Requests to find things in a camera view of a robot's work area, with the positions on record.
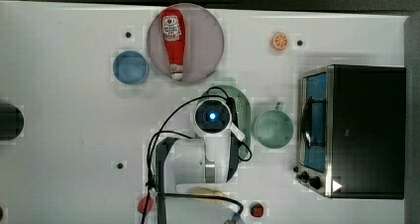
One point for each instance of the green plastic strainer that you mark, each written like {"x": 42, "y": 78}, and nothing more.
{"x": 228, "y": 86}

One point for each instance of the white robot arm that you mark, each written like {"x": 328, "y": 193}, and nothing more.
{"x": 211, "y": 156}

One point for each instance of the grey round plate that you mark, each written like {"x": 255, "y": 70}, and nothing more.
{"x": 204, "y": 43}

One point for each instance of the green plastic cup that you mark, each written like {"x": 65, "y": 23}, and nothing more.
{"x": 273, "y": 128}

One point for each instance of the peeled banana toy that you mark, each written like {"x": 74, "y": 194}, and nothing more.
{"x": 207, "y": 193}

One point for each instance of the blue round bowl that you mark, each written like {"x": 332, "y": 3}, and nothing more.
{"x": 131, "y": 68}

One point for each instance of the red plush ketchup bottle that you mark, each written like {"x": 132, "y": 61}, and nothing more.
{"x": 173, "y": 34}

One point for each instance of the orange slice toy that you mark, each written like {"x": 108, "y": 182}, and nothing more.
{"x": 279, "y": 41}

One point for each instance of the small red green fruit toy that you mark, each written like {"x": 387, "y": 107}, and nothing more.
{"x": 257, "y": 210}

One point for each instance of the red strawberry toy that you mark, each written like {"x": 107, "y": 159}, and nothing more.
{"x": 146, "y": 205}

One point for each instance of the black toaster oven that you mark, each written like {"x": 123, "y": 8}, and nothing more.
{"x": 351, "y": 131}

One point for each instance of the black frying pan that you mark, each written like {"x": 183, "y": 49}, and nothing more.
{"x": 11, "y": 122}

